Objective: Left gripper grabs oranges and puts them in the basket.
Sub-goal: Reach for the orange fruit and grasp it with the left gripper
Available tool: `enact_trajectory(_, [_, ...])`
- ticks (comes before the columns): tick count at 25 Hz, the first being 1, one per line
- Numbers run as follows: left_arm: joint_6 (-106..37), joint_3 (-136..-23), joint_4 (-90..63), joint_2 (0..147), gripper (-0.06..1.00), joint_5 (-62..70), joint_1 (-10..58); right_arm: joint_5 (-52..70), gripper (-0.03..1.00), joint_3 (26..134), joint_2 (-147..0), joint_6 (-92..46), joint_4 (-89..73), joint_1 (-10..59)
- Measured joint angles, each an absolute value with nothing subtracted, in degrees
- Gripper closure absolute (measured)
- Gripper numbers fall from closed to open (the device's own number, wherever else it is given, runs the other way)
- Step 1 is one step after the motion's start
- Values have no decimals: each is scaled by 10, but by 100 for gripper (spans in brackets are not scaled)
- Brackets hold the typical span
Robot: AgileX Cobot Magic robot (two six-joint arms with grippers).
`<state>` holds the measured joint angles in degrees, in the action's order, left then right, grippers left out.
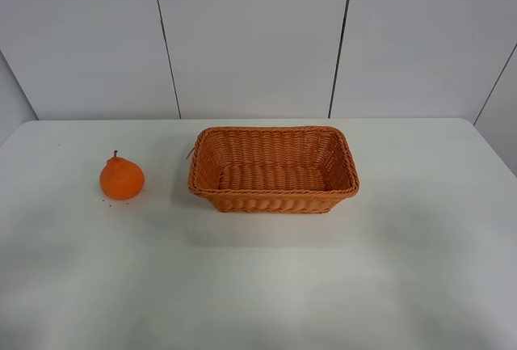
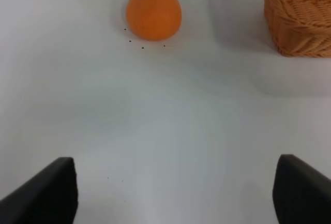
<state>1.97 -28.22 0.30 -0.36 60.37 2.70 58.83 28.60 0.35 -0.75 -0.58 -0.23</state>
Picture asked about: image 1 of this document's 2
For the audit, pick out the orange with brown stem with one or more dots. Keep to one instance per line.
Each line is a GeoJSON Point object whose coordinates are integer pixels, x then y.
{"type": "Point", "coordinates": [121, 179]}

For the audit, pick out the orange wicker basket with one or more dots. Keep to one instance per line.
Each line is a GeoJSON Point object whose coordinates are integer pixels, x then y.
{"type": "Point", "coordinates": [292, 170]}

